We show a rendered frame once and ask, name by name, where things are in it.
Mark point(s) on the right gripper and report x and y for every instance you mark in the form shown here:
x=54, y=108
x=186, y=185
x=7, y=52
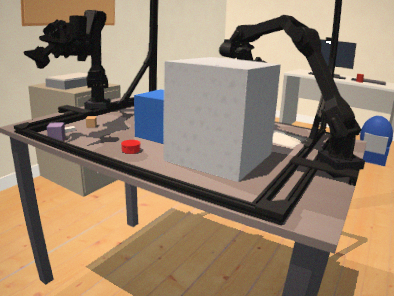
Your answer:
x=61, y=38

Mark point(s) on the small tan wooden block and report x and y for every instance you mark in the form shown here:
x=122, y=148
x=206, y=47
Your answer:
x=91, y=121

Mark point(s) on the blue box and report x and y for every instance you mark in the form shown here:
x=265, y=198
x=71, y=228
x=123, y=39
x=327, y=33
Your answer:
x=149, y=115

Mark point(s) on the red disk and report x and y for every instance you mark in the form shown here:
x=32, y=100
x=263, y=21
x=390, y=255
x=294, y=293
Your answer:
x=130, y=146

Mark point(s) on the purple cube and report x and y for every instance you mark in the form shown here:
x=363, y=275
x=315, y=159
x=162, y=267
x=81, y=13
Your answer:
x=56, y=130

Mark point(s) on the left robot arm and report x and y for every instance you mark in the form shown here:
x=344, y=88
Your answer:
x=337, y=113

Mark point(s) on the white square marker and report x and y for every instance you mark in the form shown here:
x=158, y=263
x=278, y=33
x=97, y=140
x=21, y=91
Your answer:
x=287, y=139

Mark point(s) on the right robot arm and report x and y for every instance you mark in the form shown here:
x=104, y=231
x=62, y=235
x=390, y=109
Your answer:
x=96, y=74

